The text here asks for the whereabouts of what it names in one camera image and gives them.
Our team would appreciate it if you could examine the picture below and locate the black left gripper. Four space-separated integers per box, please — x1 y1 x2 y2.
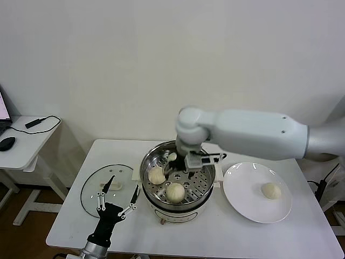
86 175 140 245

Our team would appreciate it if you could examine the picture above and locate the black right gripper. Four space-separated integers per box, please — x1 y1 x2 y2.
164 155 196 180

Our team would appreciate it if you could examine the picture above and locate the round glass pot lid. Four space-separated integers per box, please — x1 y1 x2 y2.
80 164 141 218

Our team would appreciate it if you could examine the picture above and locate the perforated stainless steel steamer basket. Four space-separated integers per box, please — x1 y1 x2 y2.
139 140 216 212

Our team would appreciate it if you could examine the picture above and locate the stainless steel steamer pot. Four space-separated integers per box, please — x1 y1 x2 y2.
131 163 224 226

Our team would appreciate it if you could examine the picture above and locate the round white plate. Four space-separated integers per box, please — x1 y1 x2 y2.
222 161 293 224

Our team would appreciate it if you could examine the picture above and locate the white side table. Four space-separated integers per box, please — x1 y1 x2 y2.
0 115 70 227

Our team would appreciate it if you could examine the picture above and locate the black dongle adapter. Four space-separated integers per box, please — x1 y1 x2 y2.
24 118 43 129

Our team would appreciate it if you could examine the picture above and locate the black computer mouse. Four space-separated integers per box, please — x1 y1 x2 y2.
0 137 16 152

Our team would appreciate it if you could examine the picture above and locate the open laptop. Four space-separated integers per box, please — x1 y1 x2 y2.
0 85 13 135

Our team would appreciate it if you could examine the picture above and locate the white stand with label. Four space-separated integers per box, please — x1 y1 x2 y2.
322 159 345 235

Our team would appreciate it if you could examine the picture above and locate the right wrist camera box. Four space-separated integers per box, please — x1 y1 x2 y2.
184 152 227 169

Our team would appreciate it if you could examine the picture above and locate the thin black cable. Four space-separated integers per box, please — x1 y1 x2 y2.
5 115 61 134

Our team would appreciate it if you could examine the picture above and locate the black power cable with plug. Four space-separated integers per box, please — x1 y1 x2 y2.
307 163 341 203

